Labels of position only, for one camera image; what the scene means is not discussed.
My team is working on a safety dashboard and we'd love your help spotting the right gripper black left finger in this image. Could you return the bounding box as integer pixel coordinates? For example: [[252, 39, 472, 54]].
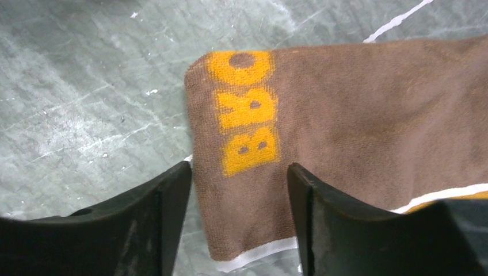
[[1, 161, 192, 275]]

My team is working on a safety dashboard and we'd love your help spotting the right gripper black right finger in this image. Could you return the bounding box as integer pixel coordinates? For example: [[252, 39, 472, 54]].
[[287, 163, 487, 275]]

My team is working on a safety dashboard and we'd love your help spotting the yellow brown towel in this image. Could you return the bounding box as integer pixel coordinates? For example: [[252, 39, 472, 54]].
[[185, 35, 487, 273]]

